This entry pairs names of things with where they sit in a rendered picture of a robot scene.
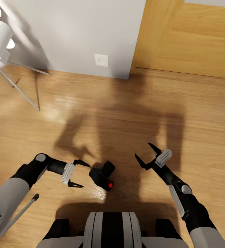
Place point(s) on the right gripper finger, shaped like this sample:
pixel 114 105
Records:
pixel 157 150
pixel 142 164

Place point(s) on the digital camera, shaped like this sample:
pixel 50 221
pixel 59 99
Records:
pixel 100 176

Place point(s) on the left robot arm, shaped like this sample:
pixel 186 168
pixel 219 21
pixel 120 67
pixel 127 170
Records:
pixel 13 191

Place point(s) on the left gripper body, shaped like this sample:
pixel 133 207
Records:
pixel 61 166

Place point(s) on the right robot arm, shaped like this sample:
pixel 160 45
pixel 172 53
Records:
pixel 201 229

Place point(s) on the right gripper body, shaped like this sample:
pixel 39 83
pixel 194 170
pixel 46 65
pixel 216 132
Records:
pixel 160 171

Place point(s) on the camera tripod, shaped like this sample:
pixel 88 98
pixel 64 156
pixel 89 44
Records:
pixel 19 215

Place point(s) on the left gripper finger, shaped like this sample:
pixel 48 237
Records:
pixel 82 163
pixel 72 184

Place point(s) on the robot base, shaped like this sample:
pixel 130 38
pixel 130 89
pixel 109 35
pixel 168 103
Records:
pixel 166 236

